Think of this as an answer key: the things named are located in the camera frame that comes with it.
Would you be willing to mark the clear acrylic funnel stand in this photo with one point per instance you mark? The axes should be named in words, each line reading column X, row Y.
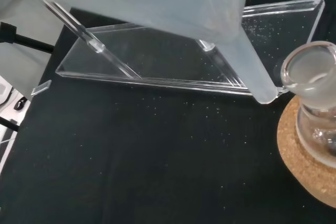
column 162, row 58

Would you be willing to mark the black camera tripod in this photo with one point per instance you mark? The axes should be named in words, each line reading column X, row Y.
column 31, row 41

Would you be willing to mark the clear glass round-bottom flask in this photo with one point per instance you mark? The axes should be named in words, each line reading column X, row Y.
column 309, row 77

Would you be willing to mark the black cloth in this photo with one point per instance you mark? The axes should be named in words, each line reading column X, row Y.
column 157, row 161

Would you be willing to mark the clear cloth clip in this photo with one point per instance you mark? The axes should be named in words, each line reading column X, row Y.
column 41, row 88

